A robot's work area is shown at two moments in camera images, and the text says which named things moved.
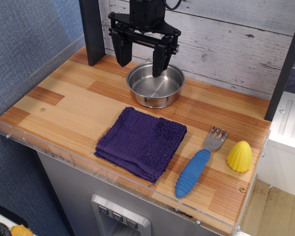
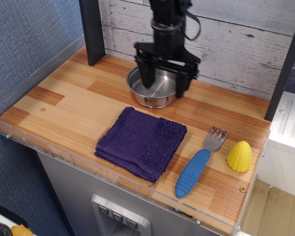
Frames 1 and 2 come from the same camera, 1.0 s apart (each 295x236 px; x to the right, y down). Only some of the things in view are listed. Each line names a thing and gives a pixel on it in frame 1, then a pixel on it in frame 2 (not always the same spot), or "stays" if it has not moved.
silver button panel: x=111 y=219 stays
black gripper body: x=146 y=23 to x=168 y=50
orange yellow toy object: x=21 y=230 stays
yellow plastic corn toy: x=239 y=157 stays
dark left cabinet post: x=91 y=14 stays
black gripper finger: x=123 y=46 to x=148 y=74
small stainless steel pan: x=155 y=92 stays
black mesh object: x=0 y=229 stays
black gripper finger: x=162 y=54 to x=183 y=80
